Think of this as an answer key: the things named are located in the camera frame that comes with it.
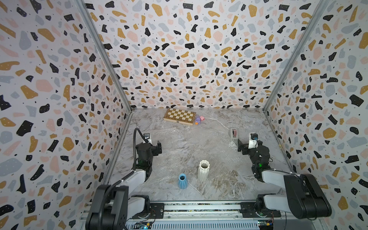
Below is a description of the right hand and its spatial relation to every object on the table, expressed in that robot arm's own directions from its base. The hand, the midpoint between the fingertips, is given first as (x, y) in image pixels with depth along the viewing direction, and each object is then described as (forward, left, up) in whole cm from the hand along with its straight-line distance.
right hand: (248, 138), depth 89 cm
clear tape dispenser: (+9, +6, -7) cm, 13 cm away
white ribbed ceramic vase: (-22, +29, +3) cm, 36 cm away
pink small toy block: (+25, +29, -9) cm, 39 cm away
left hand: (-3, +60, 0) cm, 60 cm away
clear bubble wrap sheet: (-17, +11, -13) cm, 24 cm away
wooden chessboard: (+26, +45, -8) cm, 53 cm away
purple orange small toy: (+22, +32, -8) cm, 39 cm away
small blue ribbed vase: (-26, +39, -2) cm, 47 cm away
